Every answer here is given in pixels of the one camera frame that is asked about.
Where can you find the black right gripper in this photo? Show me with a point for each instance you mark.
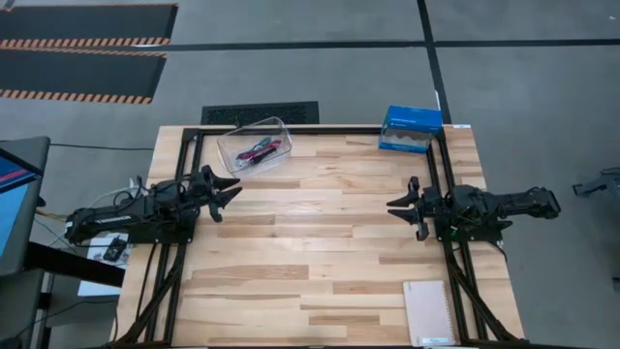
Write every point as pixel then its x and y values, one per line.
pixel 426 208

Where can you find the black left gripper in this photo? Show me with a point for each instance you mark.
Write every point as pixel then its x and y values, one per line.
pixel 203 194

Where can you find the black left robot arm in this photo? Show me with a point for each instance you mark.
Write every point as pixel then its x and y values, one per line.
pixel 111 220

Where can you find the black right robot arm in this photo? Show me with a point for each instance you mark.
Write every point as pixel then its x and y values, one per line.
pixel 523 201

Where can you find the clear plastic container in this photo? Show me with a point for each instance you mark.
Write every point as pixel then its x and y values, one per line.
pixel 281 133

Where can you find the blue PlayStation controller box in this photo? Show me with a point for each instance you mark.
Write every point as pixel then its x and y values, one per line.
pixel 412 121

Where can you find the black floor vent grille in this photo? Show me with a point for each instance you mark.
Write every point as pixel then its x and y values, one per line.
pixel 290 111

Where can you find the pink spiral notebook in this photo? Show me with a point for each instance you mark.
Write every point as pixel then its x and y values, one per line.
pixel 428 312

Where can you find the small black handheld device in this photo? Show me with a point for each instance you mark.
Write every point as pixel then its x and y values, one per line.
pixel 115 249

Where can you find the white paper sheet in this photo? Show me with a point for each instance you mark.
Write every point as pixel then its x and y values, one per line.
pixel 94 252

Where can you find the black desk crossbar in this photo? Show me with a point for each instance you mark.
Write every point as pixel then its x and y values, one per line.
pixel 72 264

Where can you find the black hazard-striped floor mat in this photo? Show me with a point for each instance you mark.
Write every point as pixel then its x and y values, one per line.
pixel 77 72
pixel 87 22

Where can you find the black floor stand base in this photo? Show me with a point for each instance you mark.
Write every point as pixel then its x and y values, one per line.
pixel 600 184

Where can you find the black monitor with blue screen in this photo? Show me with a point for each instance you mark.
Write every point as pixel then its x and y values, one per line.
pixel 19 203

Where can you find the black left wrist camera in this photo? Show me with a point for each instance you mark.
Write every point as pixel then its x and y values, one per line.
pixel 198 181

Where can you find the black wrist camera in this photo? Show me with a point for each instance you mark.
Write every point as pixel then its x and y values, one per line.
pixel 432 198
pixel 198 181

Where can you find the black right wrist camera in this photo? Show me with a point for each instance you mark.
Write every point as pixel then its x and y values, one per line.
pixel 432 198

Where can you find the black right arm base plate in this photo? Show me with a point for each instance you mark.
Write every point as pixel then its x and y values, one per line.
pixel 484 235

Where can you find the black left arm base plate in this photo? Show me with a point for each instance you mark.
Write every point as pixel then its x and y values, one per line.
pixel 140 237

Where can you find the black aluminium extrusion frame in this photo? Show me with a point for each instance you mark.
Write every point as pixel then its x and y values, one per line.
pixel 339 131

